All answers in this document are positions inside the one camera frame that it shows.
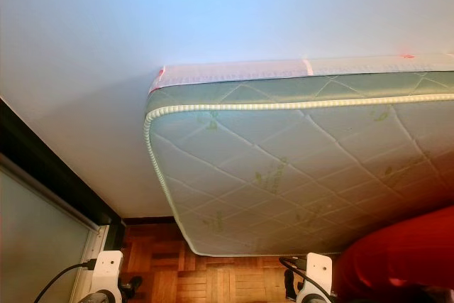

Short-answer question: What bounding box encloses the dark wooden baseboard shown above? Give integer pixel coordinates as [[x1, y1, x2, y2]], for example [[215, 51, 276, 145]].
[[124, 216, 175, 226]]

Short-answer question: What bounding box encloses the frosted glass door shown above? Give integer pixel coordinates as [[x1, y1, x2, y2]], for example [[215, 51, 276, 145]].
[[0, 155, 111, 303]]

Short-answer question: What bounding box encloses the white green quilted mattress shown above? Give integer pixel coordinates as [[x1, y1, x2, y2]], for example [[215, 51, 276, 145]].
[[143, 53, 454, 258]]

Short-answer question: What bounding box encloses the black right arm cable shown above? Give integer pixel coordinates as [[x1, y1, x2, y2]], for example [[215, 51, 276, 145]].
[[279, 255, 327, 303]]

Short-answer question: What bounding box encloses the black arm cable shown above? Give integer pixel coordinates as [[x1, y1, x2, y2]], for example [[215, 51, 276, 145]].
[[279, 255, 327, 303], [34, 260, 96, 303]]

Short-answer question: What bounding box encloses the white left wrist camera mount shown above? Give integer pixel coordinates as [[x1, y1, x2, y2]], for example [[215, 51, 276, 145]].
[[89, 250, 123, 303]]

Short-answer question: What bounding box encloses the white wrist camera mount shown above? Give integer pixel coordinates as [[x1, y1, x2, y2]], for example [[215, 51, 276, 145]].
[[89, 250, 123, 303], [298, 252, 333, 303]]

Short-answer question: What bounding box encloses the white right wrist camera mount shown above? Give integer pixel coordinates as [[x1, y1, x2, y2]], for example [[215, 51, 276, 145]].
[[298, 252, 333, 303]]

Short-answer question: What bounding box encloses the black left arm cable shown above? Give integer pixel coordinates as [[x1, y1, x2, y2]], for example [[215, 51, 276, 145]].
[[34, 260, 96, 303]]

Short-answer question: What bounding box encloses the dark door frame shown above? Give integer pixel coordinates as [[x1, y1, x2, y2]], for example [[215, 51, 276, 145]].
[[0, 99, 125, 250]]

